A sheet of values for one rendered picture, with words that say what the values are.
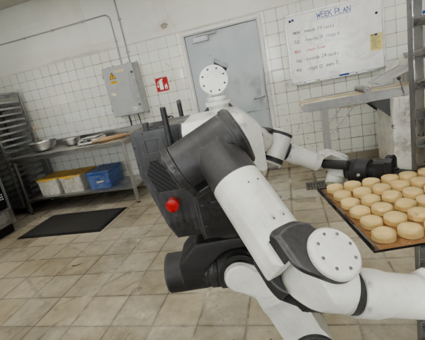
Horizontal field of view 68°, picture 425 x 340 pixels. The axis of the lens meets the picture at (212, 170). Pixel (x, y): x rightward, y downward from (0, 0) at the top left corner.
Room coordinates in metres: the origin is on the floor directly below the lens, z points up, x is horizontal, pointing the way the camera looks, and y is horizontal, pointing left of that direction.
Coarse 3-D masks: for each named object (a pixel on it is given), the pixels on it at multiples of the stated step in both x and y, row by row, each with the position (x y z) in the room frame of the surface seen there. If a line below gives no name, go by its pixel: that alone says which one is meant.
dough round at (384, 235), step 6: (378, 228) 0.64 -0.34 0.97; (384, 228) 0.64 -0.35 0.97; (390, 228) 0.63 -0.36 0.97; (372, 234) 0.63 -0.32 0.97; (378, 234) 0.62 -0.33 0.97; (384, 234) 0.61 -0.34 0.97; (390, 234) 0.61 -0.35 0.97; (396, 234) 0.61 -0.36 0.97; (378, 240) 0.61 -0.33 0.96; (384, 240) 0.60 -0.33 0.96; (390, 240) 0.60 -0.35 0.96
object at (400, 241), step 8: (352, 192) 0.91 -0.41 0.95; (360, 200) 0.84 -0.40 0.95; (384, 224) 0.69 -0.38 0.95; (368, 232) 0.67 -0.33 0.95; (424, 232) 0.62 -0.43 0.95; (400, 240) 0.61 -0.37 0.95; (408, 240) 0.60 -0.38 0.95; (416, 240) 0.60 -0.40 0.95; (424, 240) 0.59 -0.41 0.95; (384, 248) 0.59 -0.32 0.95
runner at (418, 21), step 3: (423, 15) 0.97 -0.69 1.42; (414, 18) 0.97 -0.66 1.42; (417, 18) 0.97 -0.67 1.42; (420, 18) 0.97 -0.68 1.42; (423, 18) 0.97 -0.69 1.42; (414, 21) 0.97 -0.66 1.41; (417, 21) 0.97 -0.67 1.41; (420, 21) 0.97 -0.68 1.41; (423, 21) 0.97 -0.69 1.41; (414, 24) 0.97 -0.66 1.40; (417, 24) 0.97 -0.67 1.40; (420, 24) 0.97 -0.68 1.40; (423, 24) 0.94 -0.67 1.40; (414, 27) 0.96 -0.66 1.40
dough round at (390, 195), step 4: (384, 192) 0.82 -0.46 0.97; (388, 192) 0.81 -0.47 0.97; (392, 192) 0.81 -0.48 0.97; (396, 192) 0.80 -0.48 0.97; (400, 192) 0.80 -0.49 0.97; (384, 196) 0.80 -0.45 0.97; (388, 196) 0.79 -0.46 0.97; (392, 196) 0.79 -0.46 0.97; (396, 196) 0.78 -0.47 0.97; (400, 196) 0.78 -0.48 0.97; (384, 200) 0.80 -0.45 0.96; (388, 200) 0.79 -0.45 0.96; (392, 200) 0.79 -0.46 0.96
